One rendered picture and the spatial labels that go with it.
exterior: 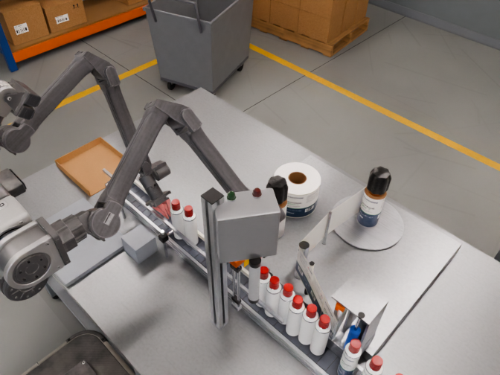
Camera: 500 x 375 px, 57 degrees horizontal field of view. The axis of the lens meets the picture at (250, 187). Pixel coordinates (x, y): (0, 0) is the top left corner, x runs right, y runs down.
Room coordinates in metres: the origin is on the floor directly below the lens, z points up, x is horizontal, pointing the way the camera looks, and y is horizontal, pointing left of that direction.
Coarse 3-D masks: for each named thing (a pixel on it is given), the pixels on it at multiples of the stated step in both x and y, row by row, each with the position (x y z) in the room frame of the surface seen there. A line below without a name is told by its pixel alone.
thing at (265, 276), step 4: (260, 268) 0.90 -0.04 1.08; (264, 268) 0.90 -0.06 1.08; (260, 272) 0.88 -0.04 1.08; (264, 272) 0.88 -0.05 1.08; (268, 272) 0.88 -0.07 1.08; (260, 276) 0.88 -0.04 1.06; (264, 276) 0.88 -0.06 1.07; (268, 276) 0.89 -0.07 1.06; (260, 280) 0.88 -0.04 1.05; (264, 280) 0.88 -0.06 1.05; (268, 280) 0.88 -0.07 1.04; (260, 284) 0.87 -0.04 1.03; (264, 284) 0.87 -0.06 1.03; (260, 288) 0.87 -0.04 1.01; (264, 288) 0.87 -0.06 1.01; (260, 292) 0.87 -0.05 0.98; (264, 292) 0.87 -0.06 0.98; (260, 296) 0.87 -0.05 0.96; (264, 296) 0.87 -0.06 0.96; (264, 300) 0.87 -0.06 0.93; (256, 304) 0.88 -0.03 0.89
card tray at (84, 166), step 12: (96, 144) 1.82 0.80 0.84; (108, 144) 1.79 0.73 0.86; (72, 156) 1.72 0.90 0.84; (84, 156) 1.73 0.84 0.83; (96, 156) 1.73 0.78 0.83; (108, 156) 1.73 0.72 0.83; (120, 156) 1.73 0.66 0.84; (60, 168) 1.63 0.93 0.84; (72, 168) 1.64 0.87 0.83; (84, 168) 1.64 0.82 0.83; (96, 168) 1.64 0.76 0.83; (108, 168) 1.64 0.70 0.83; (72, 180) 1.56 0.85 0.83; (84, 180) 1.56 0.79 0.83; (96, 180) 1.56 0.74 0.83; (108, 180) 1.56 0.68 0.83; (96, 192) 1.48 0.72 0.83
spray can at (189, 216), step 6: (186, 210) 1.15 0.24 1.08; (192, 210) 1.16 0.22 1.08; (186, 216) 1.15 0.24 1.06; (192, 216) 1.16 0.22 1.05; (186, 222) 1.14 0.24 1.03; (192, 222) 1.14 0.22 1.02; (186, 228) 1.14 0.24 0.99; (192, 228) 1.14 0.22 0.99; (186, 234) 1.15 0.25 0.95; (192, 234) 1.14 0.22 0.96; (192, 240) 1.14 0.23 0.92; (198, 240) 1.16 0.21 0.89
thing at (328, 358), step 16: (144, 192) 1.44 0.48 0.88; (144, 208) 1.34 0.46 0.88; (160, 224) 1.26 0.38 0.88; (176, 240) 1.17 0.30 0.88; (192, 256) 1.09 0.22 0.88; (240, 272) 1.02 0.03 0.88; (272, 320) 0.82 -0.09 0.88; (288, 336) 0.76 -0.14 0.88; (304, 352) 0.70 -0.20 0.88; (336, 368) 0.65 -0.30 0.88
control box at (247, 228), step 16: (240, 192) 0.87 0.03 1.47; (272, 192) 0.88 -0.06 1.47; (224, 208) 0.81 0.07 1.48; (240, 208) 0.81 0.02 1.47; (256, 208) 0.81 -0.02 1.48; (272, 208) 0.82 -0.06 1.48; (224, 224) 0.77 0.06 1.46; (240, 224) 0.78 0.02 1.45; (256, 224) 0.79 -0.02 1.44; (272, 224) 0.80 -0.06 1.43; (224, 240) 0.77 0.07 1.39; (240, 240) 0.78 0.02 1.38; (256, 240) 0.79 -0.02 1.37; (272, 240) 0.80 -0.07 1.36; (224, 256) 0.77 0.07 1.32; (240, 256) 0.78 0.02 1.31; (256, 256) 0.79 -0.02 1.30
